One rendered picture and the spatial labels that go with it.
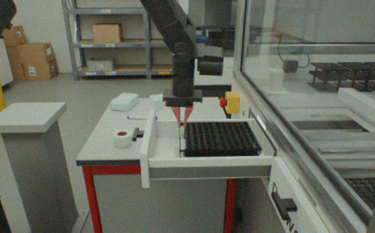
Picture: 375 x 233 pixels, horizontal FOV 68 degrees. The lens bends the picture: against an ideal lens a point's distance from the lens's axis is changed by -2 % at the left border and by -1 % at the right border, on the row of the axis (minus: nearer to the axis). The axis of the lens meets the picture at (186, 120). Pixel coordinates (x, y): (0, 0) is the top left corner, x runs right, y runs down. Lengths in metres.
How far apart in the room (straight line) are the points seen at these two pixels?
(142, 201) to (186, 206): 0.17
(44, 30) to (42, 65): 0.64
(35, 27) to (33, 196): 4.13
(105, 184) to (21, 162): 0.59
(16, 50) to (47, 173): 3.87
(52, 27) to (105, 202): 4.48
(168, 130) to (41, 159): 0.77
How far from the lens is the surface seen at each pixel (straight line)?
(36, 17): 5.47
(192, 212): 1.16
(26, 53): 5.21
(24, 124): 1.42
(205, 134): 0.83
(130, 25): 5.03
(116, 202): 1.14
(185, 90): 0.71
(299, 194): 0.60
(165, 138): 0.95
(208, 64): 0.69
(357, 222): 0.48
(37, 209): 1.73
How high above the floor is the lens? 1.28
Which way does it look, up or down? 24 degrees down
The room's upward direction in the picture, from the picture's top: straight up
